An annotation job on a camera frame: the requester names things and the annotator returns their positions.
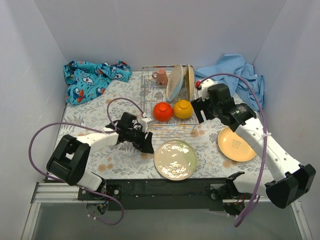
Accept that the beige and blue plate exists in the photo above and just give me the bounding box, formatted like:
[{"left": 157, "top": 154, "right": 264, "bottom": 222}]
[{"left": 165, "top": 64, "right": 185, "bottom": 102}]

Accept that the aluminium frame rail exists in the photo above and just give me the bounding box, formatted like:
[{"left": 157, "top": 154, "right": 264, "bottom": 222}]
[{"left": 21, "top": 172, "right": 311, "bottom": 240}]

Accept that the beige bird pattern plate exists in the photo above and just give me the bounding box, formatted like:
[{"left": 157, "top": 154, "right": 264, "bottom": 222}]
[{"left": 185, "top": 64, "right": 195, "bottom": 101}]

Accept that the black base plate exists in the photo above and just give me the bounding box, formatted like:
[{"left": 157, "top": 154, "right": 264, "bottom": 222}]
[{"left": 74, "top": 177, "right": 257, "bottom": 212}]

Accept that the floral table mat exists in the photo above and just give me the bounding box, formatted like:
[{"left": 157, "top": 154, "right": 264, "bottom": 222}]
[{"left": 58, "top": 71, "right": 261, "bottom": 179}]

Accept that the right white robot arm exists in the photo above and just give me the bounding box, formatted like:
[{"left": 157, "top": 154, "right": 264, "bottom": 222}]
[{"left": 191, "top": 80, "right": 316, "bottom": 209}]

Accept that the plain orange plate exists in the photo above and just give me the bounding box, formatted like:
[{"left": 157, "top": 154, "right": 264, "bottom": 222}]
[{"left": 217, "top": 127, "right": 256, "bottom": 162}]

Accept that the red orange bowl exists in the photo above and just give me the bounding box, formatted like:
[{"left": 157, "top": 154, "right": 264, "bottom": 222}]
[{"left": 153, "top": 102, "right": 173, "bottom": 122}]

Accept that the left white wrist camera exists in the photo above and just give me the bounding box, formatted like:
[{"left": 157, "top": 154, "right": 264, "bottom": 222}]
[{"left": 139, "top": 117, "right": 154, "bottom": 133}]

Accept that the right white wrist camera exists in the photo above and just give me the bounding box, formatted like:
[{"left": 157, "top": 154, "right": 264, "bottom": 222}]
[{"left": 195, "top": 78, "right": 215, "bottom": 102}]

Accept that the light blue shirt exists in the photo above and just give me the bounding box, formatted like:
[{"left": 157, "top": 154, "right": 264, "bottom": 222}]
[{"left": 195, "top": 54, "right": 265, "bottom": 111}]

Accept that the pale green plate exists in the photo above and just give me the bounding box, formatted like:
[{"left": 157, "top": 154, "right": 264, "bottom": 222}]
[{"left": 153, "top": 139, "right": 198, "bottom": 181}]

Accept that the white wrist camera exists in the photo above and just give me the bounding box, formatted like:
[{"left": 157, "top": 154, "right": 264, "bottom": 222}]
[
  {"left": 195, "top": 78, "right": 215, "bottom": 102},
  {"left": 139, "top": 117, "right": 154, "bottom": 133}
]

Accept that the wire dish rack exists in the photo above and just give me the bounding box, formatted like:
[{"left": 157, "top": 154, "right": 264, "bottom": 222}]
[{"left": 139, "top": 64, "right": 202, "bottom": 133}]

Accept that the yellow bowl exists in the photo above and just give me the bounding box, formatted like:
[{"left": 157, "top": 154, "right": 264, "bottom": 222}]
[{"left": 173, "top": 99, "right": 193, "bottom": 119}]

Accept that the blue shark pattern cloth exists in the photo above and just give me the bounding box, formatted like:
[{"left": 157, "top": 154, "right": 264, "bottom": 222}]
[{"left": 63, "top": 61, "right": 132, "bottom": 106}]

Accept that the pink mug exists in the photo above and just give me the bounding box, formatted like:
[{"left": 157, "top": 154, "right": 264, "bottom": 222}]
[{"left": 151, "top": 68, "right": 168, "bottom": 86}]

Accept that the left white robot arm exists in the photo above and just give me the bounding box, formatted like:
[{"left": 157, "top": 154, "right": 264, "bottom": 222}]
[{"left": 46, "top": 112, "right": 154, "bottom": 200}]

